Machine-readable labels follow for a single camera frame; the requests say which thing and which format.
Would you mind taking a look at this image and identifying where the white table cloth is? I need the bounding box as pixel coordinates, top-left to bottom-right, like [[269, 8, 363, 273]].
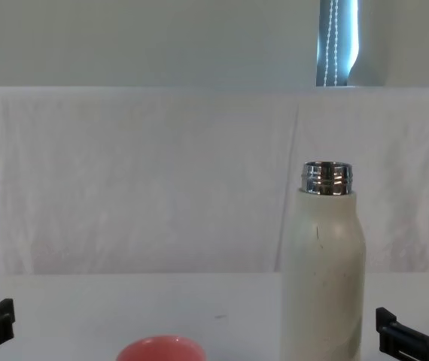
[[0, 271, 429, 361]]

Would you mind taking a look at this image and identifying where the white curtain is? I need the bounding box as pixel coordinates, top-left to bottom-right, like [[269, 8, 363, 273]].
[[0, 0, 429, 89]]

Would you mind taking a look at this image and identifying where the white backdrop cloth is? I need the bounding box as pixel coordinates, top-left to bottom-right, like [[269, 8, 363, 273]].
[[0, 85, 429, 275]]

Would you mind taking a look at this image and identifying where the cream vacuum bottle steel neck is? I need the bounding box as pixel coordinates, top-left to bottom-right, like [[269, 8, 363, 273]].
[[281, 161, 367, 361]]

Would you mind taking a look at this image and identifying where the pink cup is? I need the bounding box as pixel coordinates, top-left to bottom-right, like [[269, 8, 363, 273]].
[[115, 335, 207, 361]]

